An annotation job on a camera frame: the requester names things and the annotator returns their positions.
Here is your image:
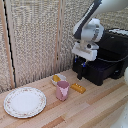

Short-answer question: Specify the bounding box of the pink cup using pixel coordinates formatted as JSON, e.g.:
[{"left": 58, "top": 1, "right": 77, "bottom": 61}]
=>
[{"left": 55, "top": 80, "right": 71, "bottom": 102}]

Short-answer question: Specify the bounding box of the yellow food piece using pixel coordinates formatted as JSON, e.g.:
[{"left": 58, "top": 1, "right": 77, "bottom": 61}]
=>
[{"left": 52, "top": 74, "right": 62, "bottom": 84}]

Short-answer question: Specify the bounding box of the white rounded object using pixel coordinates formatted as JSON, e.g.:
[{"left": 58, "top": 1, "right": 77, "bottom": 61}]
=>
[
  {"left": 122, "top": 65, "right": 128, "bottom": 87},
  {"left": 111, "top": 104, "right": 128, "bottom": 128}
]

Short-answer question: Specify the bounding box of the black air fryer body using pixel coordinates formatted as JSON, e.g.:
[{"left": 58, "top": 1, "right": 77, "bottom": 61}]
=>
[{"left": 95, "top": 28, "right": 128, "bottom": 80}]

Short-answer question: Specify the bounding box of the black air fryer drawer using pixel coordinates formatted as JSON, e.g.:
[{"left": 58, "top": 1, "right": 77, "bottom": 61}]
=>
[{"left": 71, "top": 54, "right": 118, "bottom": 87}]

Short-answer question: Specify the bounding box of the orange block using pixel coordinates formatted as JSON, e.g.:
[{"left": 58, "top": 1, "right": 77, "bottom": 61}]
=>
[{"left": 70, "top": 82, "right": 87, "bottom": 95}]

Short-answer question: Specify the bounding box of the white floral rim plate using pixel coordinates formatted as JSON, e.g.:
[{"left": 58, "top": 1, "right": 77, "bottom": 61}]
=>
[{"left": 3, "top": 86, "right": 48, "bottom": 120}]

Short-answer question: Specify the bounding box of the beige woven folding screen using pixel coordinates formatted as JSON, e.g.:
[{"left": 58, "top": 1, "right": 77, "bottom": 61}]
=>
[{"left": 0, "top": 0, "right": 128, "bottom": 94}]

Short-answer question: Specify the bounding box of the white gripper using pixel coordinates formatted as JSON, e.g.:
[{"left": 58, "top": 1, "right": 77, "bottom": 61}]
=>
[{"left": 71, "top": 40, "right": 100, "bottom": 69}]

